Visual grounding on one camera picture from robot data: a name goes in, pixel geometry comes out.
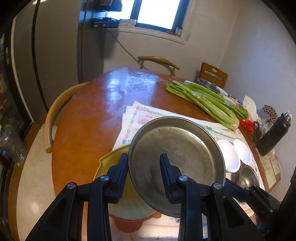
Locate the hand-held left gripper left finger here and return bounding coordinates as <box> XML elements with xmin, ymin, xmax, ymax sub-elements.
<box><xmin>24</xmin><ymin>153</ymin><xmax>129</xmax><ymax>241</ymax></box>

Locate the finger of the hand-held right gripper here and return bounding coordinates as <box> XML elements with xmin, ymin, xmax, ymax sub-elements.
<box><xmin>224</xmin><ymin>179</ymin><xmax>274</xmax><ymax>215</ymax></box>

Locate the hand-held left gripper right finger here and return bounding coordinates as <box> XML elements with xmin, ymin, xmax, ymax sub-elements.
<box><xmin>160</xmin><ymin>153</ymin><xmax>264</xmax><ymax>241</ymax></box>

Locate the steel bowl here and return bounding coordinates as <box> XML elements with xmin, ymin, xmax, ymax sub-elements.
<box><xmin>238</xmin><ymin>165</ymin><xmax>260</xmax><ymax>189</ymax></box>

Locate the yellow shell-shaped plate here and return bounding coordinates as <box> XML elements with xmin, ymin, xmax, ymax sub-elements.
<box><xmin>92</xmin><ymin>144</ymin><xmax>160</xmax><ymax>220</ymax></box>

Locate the red paper bowl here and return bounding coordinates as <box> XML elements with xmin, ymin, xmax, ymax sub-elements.
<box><xmin>233</xmin><ymin>138</ymin><xmax>252</xmax><ymax>165</ymax></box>
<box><xmin>217</xmin><ymin>139</ymin><xmax>241</xmax><ymax>173</ymax></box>

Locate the round steel plate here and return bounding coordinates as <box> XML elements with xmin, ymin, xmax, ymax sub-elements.
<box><xmin>128</xmin><ymin>116</ymin><xmax>226</xmax><ymax>218</ymax></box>

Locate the orange shell-shaped plate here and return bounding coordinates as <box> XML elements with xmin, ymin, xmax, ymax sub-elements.
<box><xmin>109</xmin><ymin>212</ymin><xmax>163</xmax><ymax>233</ymax></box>

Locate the black thermos bottle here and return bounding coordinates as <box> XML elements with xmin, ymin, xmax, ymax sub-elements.
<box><xmin>257</xmin><ymin>111</ymin><xmax>292</xmax><ymax>156</ymax></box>

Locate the red tissue box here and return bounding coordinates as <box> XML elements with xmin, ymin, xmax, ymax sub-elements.
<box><xmin>239</xmin><ymin>95</ymin><xmax>258</xmax><ymax>132</ymax></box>

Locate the celery bunch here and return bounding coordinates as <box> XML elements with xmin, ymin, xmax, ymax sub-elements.
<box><xmin>164</xmin><ymin>80</ymin><xmax>240</xmax><ymax>130</ymax></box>
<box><xmin>184</xmin><ymin>80</ymin><xmax>249</xmax><ymax>120</ymax></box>

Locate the patterned cloth pouch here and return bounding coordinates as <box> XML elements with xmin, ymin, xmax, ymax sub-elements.
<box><xmin>262</xmin><ymin>105</ymin><xmax>278</xmax><ymax>121</ymax></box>

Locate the curved-back wooden chair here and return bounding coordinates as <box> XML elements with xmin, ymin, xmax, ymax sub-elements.
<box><xmin>137</xmin><ymin>56</ymin><xmax>180</xmax><ymax>76</ymax></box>
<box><xmin>43</xmin><ymin>82</ymin><xmax>89</xmax><ymax>154</ymax></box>

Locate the patterned rim ceramic bowl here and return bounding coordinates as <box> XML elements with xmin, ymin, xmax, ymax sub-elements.
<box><xmin>223</xmin><ymin>94</ymin><xmax>243</xmax><ymax>107</ymax></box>

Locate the steel pot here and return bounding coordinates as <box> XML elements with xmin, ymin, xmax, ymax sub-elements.
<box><xmin>197</xmin><ymin>78</ymin><xmax>220</xmax><ymax>93</ymax></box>

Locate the wooden chair with cut-out back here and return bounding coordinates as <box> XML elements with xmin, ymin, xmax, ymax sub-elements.
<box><xmin>199</xmin><ymin>62</ymin><xmax>228</xmax><ymax>88</ymax></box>

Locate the clear plastic bottle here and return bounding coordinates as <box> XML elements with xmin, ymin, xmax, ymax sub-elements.
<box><xmin>0</xmin><ymin>124</ymin><xmax>27</xmax><ymax>163</ymax></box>

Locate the grey refrigerator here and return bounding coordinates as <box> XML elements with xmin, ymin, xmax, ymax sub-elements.
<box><xmin>9</xmin><ymin>0</ymin><xmax>109</xmax><ymax>123</ymax></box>

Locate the black fridge side shelf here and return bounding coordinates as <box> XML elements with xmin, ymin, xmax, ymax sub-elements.
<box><xmin>91</xmin><ymin>17</ymin><xmax>121</xmax><ymax>29</ymax></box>

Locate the window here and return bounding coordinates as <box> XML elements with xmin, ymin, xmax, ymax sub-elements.
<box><xmin>129</xmin><ymin>0</ymin><xmax>189</xmax><ymax>32</ymax></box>

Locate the fridge side shelf with jars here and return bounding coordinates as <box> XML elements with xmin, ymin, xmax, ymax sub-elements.
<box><xmin>92</xmin><ymin>0</ymin><xmax>123</xmax><ymax>12</ymax></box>

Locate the wall cable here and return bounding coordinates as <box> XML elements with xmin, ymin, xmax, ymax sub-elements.
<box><xmin>107</xmin><ymin>30</ymin><xmax>139</xmax><ymax>62</ymax></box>

